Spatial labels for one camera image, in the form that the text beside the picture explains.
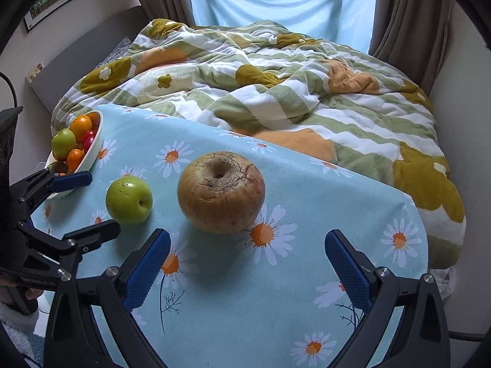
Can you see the green striped flower blanket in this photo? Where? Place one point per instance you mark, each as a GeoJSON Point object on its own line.
{"type": "Point", "coordinates": [307, 96]}

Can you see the wrinkled yellow-brown apple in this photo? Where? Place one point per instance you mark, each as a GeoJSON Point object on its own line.
{"type": "Point", "coordinates": [220, 195]}

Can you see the grey patterned cloth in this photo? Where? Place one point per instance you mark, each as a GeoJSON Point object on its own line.
{"type": "Point", "coordinates": [117, 49]}

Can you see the person's left forearm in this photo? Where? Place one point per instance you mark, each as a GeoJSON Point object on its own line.
{"type": "Point", "coordinates": [11, 322]}

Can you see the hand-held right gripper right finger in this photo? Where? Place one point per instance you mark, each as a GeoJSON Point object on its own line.
{"type": "Point", "coordinates": [347, 272]}

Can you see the blue daisy print tablecloth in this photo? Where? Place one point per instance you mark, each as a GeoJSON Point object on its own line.
{"type": "Point", "coordinates": [238, 276]}

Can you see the red cherry tomato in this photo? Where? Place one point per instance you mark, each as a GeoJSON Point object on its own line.
{"type": "Point", "coordinates": [91, 135]}
{"type": "Point", "coordinates": [88, 145]}

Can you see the green apple with stem hollow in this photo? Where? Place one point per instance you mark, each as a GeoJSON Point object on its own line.
{"type": "Point", "coordinates": [63, 142]}

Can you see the large mandarin orange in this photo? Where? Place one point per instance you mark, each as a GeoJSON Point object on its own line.
{"type": "Point", "coordinates": [95, 119]}

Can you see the scuffed green apple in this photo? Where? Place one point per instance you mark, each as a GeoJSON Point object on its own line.
{"type": "Point", "coordinates": [128, 201]}

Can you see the pale blue sheer curtain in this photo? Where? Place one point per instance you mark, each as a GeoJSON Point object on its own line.
{"type": "Point", "coordinates": [280, 0]}

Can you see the yellow duck print plate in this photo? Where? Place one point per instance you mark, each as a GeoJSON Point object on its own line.
{"type": "Point", "coordinates": [94, 149]}

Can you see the brown kiwi with green sticker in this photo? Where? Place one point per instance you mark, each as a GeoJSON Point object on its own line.
{"type": "Point", "coordinates": [58, 167]}

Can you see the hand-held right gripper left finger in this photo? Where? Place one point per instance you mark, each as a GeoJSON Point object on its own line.
{"type": "Point", "coordinates": [147, 272]}

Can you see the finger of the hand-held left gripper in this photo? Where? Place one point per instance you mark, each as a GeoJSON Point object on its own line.
{"type": "Point", "coordinates": [96, 232]}
{"type": "Point", "coordinates": [73, 181]}

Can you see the small orange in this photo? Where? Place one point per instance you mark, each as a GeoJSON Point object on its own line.
{"type": "Point", "coordinates": [81, 126]}

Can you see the grey headboard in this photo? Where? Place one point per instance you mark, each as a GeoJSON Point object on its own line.
{"type": "Point", "coordinates": [76, 69]}

